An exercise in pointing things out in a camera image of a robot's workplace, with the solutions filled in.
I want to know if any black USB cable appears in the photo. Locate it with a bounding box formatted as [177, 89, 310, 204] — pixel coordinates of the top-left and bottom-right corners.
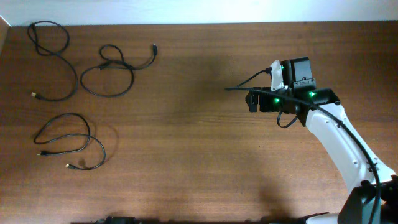
[27, 20, 79, 102]

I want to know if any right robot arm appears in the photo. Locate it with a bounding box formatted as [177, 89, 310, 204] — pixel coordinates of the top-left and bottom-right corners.
[246, 57, 397, 223]

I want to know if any right camera cable black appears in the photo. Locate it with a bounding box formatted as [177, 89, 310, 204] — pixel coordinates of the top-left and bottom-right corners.
[234, 83, 393, 223]

